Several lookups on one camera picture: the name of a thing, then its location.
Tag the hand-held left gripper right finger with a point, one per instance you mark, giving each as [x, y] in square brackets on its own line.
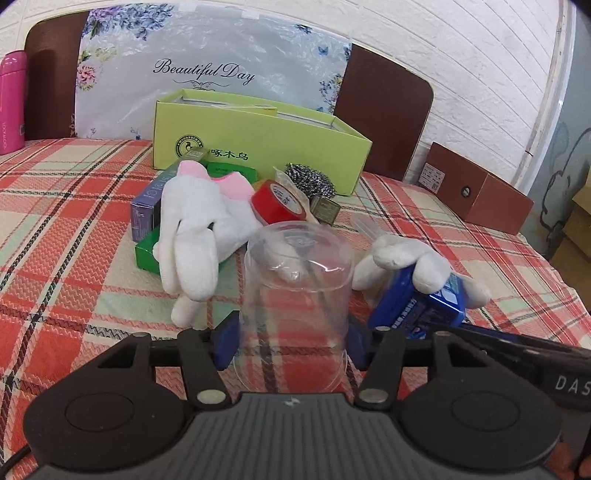
[358, 346]

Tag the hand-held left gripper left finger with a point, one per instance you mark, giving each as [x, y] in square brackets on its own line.
[227, 344]

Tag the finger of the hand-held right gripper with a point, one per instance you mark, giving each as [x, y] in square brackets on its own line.
[508, 341]

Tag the blue box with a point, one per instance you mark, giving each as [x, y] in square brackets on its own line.
[406, 304]

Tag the clear plastic cup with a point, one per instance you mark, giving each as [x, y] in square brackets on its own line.
[295, 277]

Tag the yellow-green cardboard box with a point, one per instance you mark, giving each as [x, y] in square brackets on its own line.
[300, 147]

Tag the green cardboard box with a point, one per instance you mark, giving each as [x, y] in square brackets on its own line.
[145, 256]
[231, 173]

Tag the white plush rabbit toy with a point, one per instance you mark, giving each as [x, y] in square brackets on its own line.
[198, 217]

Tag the wooden cabinet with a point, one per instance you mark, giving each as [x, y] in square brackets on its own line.
[579, 230]

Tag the small olive box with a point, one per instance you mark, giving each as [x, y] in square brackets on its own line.
[325, 211]

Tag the brown cardboard box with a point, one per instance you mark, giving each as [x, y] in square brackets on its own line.
[485, 198]

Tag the red tape roll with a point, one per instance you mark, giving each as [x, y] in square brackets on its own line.
[277, 203]

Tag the purple cardboard box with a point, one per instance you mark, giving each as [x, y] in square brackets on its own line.
[145, 203]

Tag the plaid blanket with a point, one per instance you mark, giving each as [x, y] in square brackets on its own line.
[69, 277]

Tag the steel wool scrubber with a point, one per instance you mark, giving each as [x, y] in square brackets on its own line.
[311, 180]

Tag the floral plastic bag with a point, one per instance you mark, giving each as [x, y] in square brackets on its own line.
[207, 46]

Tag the pink thermos bottle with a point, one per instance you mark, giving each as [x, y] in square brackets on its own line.
[11, 101]

